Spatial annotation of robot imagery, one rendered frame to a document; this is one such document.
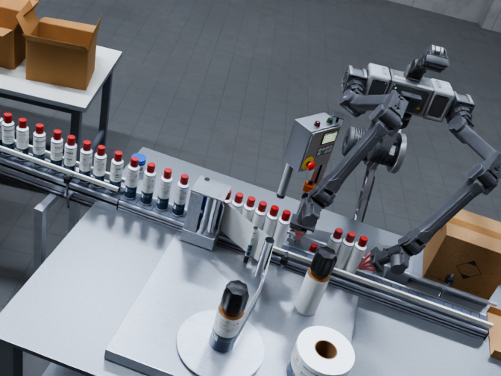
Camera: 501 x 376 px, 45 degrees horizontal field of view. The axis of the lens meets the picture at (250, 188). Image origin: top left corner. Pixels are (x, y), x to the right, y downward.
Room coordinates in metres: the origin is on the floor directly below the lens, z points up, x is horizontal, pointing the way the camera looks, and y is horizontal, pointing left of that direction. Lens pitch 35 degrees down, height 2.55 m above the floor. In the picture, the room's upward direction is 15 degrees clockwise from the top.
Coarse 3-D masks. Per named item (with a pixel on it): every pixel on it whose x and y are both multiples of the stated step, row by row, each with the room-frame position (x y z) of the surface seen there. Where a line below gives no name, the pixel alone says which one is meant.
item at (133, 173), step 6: (132, 162) 2.04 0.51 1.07; (138, 162) 2.06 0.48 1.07; (132, 168) 2.04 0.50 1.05; (138, 168) 2.05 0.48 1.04; (132, 174) 2.03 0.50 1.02; (138, 174) 2.05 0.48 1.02; (126, 180) 2.05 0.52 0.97; (132, 180) 2.03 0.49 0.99; (138, 180) 2.06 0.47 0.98; (126, 186) 2.04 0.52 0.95; (132, 186) 2.04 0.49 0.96; (126, 192) 2.04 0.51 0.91; (132, 192) 2.04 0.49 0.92; (126, 198) 2.03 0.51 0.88; (132, 198) 2.04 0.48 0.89
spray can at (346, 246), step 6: (348, 234) 1.95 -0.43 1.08; (354, 234) 1.96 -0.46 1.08; (342, 240) 1.95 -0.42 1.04; (348, 240) 1.94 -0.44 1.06; (342, 246) 1.94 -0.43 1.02; (348, 246) 1.93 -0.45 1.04; (342, 252) 1.93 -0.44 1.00; (348, 252) 1.93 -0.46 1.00; (342, 258) 1.93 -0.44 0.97; (336, 264) 1.94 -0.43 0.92; (342, 264) 1.93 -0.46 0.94
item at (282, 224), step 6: (288, 210) 1.99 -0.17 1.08; (282, 216) 1.97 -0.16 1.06; (288, 216) 1.97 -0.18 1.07; (282, 222) 1.96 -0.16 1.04; (288, 222) 1.97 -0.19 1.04; (276, 228) 1.97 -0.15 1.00; (282, 228) 1.96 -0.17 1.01; (288, 228) 1.98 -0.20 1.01; (276, 234) 1.96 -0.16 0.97; (282, 234) 1.96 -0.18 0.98; (276, 240) 1.96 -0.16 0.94; (282, 240) 1.96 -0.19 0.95; (276, 246) 1.96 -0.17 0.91; (276, 252) 1.96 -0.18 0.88
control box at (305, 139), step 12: (300, 120) 2.04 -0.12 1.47; (312, 120) 2.07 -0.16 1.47; (324, 120) 2.09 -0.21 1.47; (300, 132) 2.01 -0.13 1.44; (312, 132) 1.98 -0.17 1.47; (324, 132) 2.03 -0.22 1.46; (288, 144) 2.03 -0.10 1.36; (300, 144) 2.00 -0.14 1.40; (312, 144) 1.99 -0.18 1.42; (324, 144) 2.05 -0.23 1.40; (288, 156) 2.02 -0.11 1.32; (300, 156) 1.98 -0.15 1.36; (312, 156) 2.01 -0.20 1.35; (324, 156) 2.07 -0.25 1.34; (300, 168) 1.98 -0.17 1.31
